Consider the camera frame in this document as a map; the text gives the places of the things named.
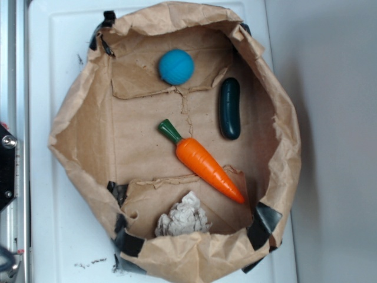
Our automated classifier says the silver aluminium rail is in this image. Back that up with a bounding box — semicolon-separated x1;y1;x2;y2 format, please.
1;1;32;282

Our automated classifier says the white plastic tray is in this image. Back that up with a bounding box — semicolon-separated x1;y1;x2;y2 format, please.
28;1;297;282

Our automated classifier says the dark green toy cucumber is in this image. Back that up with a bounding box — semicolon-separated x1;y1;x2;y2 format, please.
219;77;241;140

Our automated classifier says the crumpled white paper ball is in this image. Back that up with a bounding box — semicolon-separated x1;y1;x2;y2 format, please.
154;191;212;237

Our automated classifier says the brown paper bag tray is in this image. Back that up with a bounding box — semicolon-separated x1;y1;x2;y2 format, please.
49;2;301;282

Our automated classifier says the orange toy carrot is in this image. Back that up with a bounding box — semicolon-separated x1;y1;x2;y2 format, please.
158;119;245;203

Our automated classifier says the blue ribbed ball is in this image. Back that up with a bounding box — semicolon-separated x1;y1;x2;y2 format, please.
158;49;194;85

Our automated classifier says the black metal mount bracket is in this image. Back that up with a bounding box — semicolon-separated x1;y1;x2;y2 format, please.
0;123;18;212

